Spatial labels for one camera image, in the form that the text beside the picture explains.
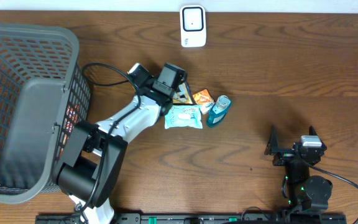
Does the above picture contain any yellow red snack bag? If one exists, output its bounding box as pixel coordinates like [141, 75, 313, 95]
[173, 82, 195, 105]

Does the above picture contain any light blue wet wipes pack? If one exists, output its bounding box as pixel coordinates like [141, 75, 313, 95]
[164, 105, 203, 129]

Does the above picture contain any orange white small box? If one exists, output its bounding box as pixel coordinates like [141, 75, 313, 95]
[193, 89, 215, 114]

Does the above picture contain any blue mouthwash bottle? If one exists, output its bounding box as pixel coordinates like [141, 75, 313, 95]
[206, 95, 232, 128]

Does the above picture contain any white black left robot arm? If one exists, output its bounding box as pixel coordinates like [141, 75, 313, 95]
[52, 63, 187, 223]

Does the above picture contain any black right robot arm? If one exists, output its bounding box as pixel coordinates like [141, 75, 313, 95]
[265, 126, 333, 216]

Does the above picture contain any white barcode scanner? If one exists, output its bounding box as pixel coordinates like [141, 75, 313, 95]
[180, 5, 206, 48]

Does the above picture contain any grey plastic shopping basket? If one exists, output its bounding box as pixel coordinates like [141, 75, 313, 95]
[0, 23, 90, 204]

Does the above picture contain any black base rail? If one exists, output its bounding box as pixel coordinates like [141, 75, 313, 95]
[35, 212, 348, 224]

